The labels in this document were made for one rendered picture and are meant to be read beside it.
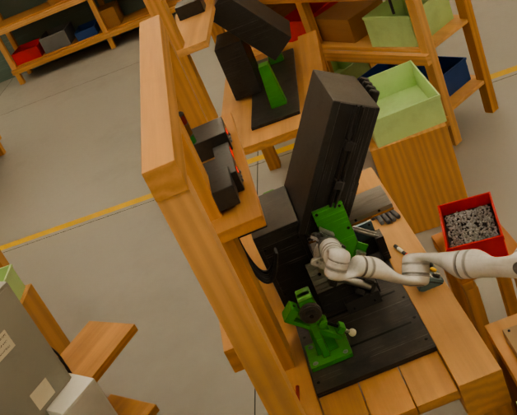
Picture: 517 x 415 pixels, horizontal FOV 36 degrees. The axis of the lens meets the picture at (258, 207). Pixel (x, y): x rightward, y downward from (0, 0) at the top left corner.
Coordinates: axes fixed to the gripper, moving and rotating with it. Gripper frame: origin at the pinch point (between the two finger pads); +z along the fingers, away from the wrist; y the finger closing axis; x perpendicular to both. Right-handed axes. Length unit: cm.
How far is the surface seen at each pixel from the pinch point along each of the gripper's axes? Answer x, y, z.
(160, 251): 115, 41, 282
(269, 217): 4.7, 18.2, 18.0
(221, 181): -10, 44, -27
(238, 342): 24, 25, -63
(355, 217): -7.9, -11.0, 15.2
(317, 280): 17.0, -5.1, 4.5
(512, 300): 6, -97, 46
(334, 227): -3.9, -2.5, 3.1
